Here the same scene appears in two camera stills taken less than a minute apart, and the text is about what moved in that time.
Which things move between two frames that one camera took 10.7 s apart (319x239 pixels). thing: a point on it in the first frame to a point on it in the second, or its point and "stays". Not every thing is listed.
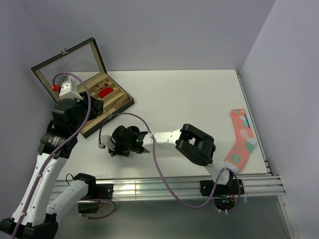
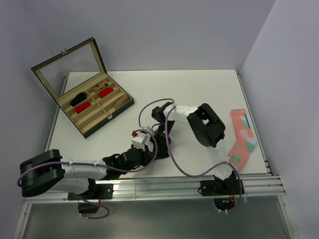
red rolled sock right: x=104 y=92 stays
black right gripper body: x=120 y=149 to x=161 y=139
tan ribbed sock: x=121 y=100 stays
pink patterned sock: x=245 y=142 stays
